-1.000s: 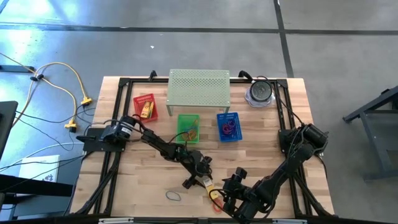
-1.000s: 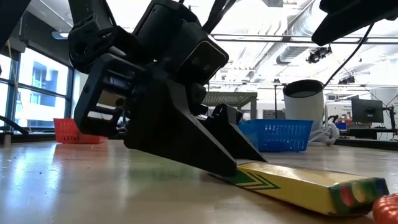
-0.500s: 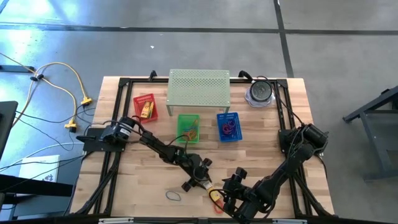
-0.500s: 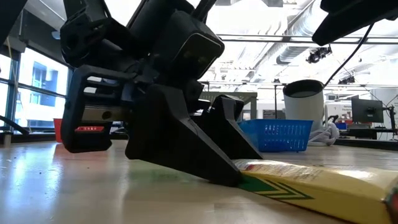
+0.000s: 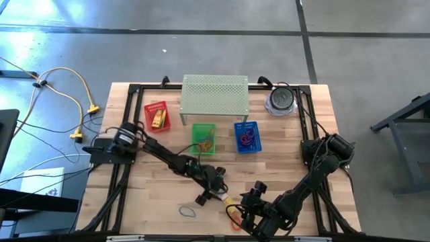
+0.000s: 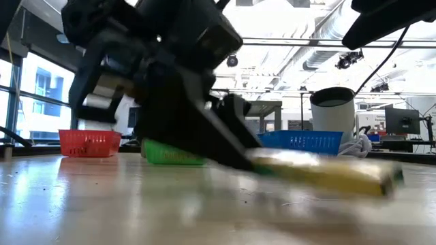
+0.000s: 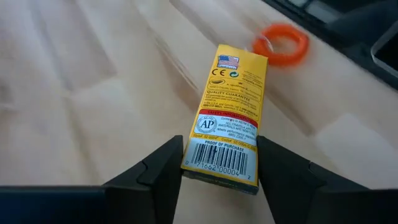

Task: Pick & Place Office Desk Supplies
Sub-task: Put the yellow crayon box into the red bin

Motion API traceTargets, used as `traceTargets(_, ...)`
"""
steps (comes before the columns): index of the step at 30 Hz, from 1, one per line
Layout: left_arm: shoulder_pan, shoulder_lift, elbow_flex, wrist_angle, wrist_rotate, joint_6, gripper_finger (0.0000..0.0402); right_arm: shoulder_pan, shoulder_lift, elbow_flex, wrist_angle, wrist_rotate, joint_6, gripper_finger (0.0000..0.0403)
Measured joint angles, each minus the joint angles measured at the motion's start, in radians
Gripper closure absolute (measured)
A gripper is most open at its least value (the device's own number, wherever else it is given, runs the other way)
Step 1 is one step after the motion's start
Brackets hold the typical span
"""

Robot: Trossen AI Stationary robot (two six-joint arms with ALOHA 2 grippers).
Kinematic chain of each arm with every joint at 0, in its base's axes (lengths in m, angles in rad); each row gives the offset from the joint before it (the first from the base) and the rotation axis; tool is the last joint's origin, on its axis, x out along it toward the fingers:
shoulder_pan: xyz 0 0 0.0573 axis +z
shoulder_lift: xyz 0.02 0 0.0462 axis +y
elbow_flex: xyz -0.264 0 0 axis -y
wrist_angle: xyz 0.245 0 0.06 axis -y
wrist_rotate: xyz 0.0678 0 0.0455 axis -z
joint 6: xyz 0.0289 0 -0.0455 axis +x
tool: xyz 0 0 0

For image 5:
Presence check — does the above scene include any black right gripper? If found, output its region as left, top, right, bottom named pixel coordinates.
left=240, top=181, right=280, bottom=241

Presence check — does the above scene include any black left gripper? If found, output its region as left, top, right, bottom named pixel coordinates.
left=195, top=167, right=230, bottom=206

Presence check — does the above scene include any grey rubber band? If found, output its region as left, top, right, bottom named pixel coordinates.
left=178, top=206, right=196, bottom=218

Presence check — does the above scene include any green plastic basket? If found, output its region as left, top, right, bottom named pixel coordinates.
left=189, top=122, right=217, bottom=156

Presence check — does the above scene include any black desk top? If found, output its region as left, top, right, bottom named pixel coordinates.
left=0, top=109, right=20, bottom=173

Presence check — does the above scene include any blue plastic basket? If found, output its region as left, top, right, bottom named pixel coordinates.
left=233, top=121, right=263, bottom=155

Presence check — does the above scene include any green perforated metal shelf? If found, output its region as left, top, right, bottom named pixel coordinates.
left=179, top=74, right=251, bottom=126

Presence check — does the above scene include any red plastic basket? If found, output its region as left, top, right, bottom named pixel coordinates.
left=143, top=100, right=172, bottom=134

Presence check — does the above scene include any white cylinder with black top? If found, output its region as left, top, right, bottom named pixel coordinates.
left=270, top=86, right=296, bottom=112

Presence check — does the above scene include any grey metal cart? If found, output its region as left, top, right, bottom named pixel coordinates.
left=370, top=91, right=430, bottom=199

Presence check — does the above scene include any white cardboard box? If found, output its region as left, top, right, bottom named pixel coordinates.
left=19, top=167, right=65, bottom=198

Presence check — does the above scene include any black furniture beam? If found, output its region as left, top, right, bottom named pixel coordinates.
left=0, top=188, right=80, bottom=238

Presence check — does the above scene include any black flat floor bar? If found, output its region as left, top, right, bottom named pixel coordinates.
left=0, top=69, right=38, bottom=80

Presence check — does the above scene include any silver metal bracket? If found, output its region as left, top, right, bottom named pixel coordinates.
left=106, top=235, right=145, bottom=242
left=294, top=236, right=333, bottom=242

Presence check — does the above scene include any black cable bundle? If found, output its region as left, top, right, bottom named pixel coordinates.
left=307, top=164, right=359, bottom=235
left=80, top=163, right=132, bottom=233

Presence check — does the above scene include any long black cable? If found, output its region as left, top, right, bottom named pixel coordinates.
left=277, top=81, right=332, bottom=137

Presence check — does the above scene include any yellow extension cable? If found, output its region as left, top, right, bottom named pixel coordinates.
left=33, top=66, right=101, bottom=114
left=0, top=56, right=85, bottom=144

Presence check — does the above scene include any thin black cable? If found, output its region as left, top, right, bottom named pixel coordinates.
left=15, top=116, right=103, bottom=134
left=19, top=128, right=81, bottom=165
left=0, top=167, right=92, bottom=186

